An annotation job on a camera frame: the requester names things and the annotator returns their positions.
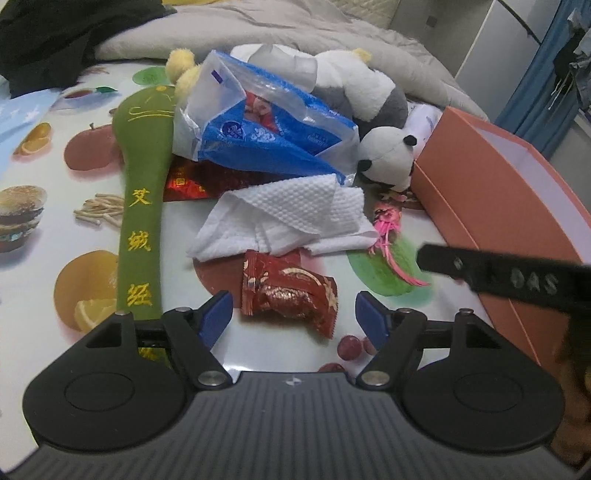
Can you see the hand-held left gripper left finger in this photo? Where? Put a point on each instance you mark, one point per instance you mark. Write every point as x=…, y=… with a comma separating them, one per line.
x=215, y=318

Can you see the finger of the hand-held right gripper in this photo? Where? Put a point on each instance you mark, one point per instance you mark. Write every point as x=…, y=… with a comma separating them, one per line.
x=443, y=260

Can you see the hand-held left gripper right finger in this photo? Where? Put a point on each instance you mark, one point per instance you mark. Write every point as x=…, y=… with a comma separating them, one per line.
x=371, y=321

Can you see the orange cardboard box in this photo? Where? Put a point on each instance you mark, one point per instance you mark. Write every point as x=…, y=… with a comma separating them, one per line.
x=485, y=184

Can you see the panda plush toy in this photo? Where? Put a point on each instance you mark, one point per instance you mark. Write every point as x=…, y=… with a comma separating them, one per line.
x=388, y=152

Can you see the blue plastic tissue pack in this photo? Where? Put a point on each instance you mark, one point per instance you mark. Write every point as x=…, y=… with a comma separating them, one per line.
x=258, y=143

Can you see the person's right hand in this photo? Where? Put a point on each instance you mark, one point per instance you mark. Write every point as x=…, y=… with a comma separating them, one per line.
x=575, y=397

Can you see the pink tassel charm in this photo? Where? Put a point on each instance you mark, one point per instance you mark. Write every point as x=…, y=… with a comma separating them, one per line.
x=385, y=221

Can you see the red snack packet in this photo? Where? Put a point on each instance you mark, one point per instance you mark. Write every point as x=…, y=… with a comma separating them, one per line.
x=286, y=290

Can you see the white paper towel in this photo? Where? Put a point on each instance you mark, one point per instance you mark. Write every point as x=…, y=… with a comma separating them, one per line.
x=286, y=203

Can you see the red gold flat packet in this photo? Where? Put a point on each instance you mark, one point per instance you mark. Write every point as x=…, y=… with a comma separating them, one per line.
x=184, y=184

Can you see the white printed paper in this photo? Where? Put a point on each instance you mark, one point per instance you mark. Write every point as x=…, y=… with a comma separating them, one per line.
x=425, y=120

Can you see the green embroidered plush stick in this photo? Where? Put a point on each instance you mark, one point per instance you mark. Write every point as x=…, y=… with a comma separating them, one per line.
x=138, y=184

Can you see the blue curtain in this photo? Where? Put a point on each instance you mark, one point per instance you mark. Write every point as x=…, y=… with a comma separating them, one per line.
x=526, y=92

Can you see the grey white penguin plush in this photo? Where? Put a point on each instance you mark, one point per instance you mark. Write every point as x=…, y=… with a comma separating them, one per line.
x=364, y=87

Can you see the fruit printed sheet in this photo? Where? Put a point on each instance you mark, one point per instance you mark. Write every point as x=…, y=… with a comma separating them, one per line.
x=46, y=230

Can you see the hanging clothes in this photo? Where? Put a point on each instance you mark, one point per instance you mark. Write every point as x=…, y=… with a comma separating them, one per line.
x=572, y=60

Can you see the white wardrobe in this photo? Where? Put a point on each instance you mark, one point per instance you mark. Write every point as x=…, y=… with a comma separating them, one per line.
x=485, y=37

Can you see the light blue bed sheet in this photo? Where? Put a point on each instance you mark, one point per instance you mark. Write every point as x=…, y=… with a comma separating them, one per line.
x=23, y=110

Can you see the grey duvet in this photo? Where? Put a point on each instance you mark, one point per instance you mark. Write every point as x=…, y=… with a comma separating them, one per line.
x=277, y=27

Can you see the black clothes pile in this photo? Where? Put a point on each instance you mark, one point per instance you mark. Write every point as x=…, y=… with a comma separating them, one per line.
x=46, y=41

